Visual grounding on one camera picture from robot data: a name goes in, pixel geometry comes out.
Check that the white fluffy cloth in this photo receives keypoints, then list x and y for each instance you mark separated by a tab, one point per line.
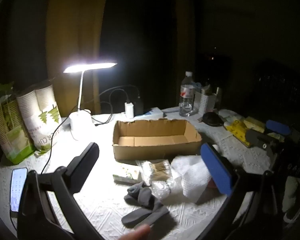
190	177

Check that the white crumpled tissue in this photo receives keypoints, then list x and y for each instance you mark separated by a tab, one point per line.
231	116

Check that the white desk lamp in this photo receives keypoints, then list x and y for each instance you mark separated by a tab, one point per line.
81	122

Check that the clear water bottle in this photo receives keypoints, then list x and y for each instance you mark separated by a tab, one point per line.
187	100

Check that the green paper cup package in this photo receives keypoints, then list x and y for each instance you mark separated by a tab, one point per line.
12	140

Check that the white paper cup package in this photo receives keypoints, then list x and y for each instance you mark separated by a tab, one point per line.
40	120

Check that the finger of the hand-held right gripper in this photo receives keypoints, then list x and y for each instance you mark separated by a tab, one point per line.
257	137
277	127

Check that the white charger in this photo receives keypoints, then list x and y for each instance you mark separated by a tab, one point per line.
129	110

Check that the grey sock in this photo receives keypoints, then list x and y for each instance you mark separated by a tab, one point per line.
142	195
145	216

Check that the metal flask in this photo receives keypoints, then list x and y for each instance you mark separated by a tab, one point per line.
218	96

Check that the crumpled clear plastic bag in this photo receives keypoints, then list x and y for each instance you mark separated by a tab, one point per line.
160	190

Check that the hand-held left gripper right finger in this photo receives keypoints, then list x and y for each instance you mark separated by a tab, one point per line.
216	170

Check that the blue plastic bag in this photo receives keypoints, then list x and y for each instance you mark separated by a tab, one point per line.
197	85

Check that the white patterned packet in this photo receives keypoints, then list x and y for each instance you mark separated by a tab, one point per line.
126	175

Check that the bag of cotton swabs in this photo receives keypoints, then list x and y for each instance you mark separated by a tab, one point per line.
157	171

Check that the smartphone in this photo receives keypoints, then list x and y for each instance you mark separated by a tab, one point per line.
17	190

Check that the pale yellow tissue packet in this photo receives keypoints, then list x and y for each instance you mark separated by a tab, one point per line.
252	123

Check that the blue and white box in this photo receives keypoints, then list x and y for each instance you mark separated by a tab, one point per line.
152	112

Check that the white woven basket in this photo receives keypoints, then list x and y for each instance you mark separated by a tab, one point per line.
205	102

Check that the white embossed tablecloth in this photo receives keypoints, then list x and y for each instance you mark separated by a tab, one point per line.
102	205

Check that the mustard curtain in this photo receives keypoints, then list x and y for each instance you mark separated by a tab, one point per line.
75	30

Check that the cardboard box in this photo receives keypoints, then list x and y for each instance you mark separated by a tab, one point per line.
152	150

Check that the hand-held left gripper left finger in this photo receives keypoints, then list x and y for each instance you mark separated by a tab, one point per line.
83	165

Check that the black round pouch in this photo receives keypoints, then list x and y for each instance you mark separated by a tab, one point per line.
212	118

